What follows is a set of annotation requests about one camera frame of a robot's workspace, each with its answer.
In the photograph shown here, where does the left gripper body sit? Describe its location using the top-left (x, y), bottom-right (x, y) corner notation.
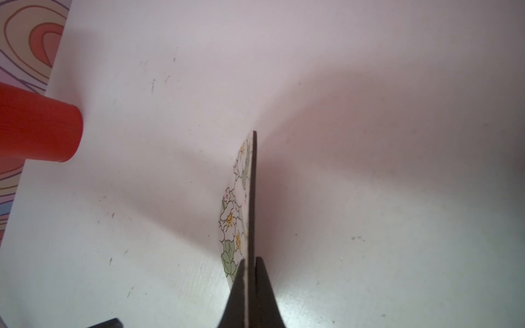
top-left (89, 318), bottom-right (123, 328)

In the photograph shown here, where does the white green flowers coaster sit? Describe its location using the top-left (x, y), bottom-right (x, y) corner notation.
top-left (218, 130), bottom-right (258, 288)

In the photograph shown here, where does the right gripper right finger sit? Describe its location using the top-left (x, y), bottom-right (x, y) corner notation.
top-left (250, 256), bottom-right (285, 328)

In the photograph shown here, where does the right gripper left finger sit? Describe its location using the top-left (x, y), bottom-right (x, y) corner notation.
top-left (217, 260), bottom-right (246, 328)

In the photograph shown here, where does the red plastic cup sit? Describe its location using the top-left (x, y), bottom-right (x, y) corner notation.
top-left (1, 83), bottom-right (83, 162)

